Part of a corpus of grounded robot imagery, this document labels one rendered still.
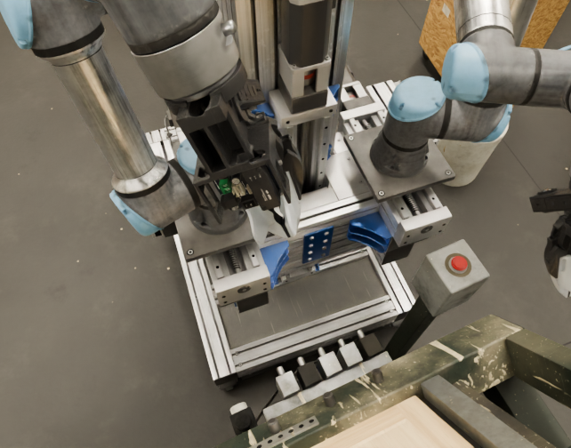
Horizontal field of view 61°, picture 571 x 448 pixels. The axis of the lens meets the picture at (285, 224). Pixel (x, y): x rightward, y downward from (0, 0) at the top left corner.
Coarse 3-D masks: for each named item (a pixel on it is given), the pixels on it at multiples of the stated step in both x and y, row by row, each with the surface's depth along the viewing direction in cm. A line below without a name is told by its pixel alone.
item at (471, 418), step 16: (432, 384) 109; (448, 384) 107; (432, 400) 107; (448, 400) 102; (464, 400) 100; (448, 416) 102; (464, 416) 96; (480, 416) 94; (480, 432) 90; (496, 432) 89; (512, 432) 88
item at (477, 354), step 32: (480, 320) 126; (416, 352) 122; (448, 352) 117; (480, 352) 114; (352, 384) 118; (384, 384) 113; (416, 384) 111; (480, 384) 115; (288, 416) 114; (320, 416) 110; (352, 416) 107
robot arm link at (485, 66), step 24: (456, 0) 71; (480, 0) 67; (504, 0) 67; (456, 24) 70; (480, 24) 65; (504, 24) 65; (456, 48) 63; (480, 48) 63; (504, 48) 63; (528, 48) 63; (456, 72) 63; (480, 72) 62; (504, 72) 62; (528, 72) 62; (456, 96) 65; (480, 96) 64; (504, 96) 64; (528, 96) 63
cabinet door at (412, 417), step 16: (416, 400) 109; (384, 416) 107; (400, 416) 105; (416, 416) 104; (432, 416) 102; (352, 432) 106; (368, 432) 104; (384, 432) 103; (400, 432) 101; (416, 432) 99; (432, 432) 98; (448, 432) 96
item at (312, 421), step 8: (312, 416) 109; (296, 424) 109; (304, 424) 108; (312, 424) 107; (280, 432) 108; (288, 432) 107; (296, 432) 106; (264, 440) 107; (272, 440) 106; (280, 440) 105
